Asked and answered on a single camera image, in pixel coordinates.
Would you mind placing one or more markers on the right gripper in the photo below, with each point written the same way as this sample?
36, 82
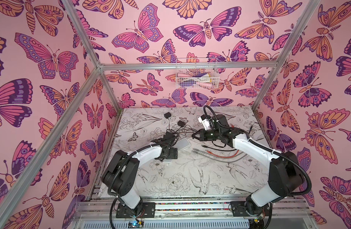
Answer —
202, 135

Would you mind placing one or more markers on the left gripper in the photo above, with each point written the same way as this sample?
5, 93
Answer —
172, 155

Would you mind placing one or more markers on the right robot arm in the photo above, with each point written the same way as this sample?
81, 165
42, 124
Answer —
286, 178

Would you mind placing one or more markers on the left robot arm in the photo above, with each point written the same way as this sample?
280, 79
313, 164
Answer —
120, 174

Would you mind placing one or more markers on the black power adapter near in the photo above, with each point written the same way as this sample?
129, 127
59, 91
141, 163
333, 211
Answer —
181, 123

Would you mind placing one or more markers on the black power adapter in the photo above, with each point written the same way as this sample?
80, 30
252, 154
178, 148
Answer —
181, 123
167, 115

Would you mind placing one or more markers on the black power adapter far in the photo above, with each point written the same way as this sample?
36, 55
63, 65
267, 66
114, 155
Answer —
167, 115

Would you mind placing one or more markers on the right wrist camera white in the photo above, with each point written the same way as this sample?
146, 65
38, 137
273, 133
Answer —
204, 120

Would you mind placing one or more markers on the black adapter cable tangled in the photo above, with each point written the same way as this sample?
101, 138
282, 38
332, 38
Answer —
170, 129

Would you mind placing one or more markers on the white wire basket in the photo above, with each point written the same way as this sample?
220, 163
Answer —
196, 73

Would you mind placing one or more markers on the front aluminium rail base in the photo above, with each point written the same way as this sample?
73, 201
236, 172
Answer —
195, 213

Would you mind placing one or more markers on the aluminium frame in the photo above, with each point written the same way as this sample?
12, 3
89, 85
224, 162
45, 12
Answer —
17, 192

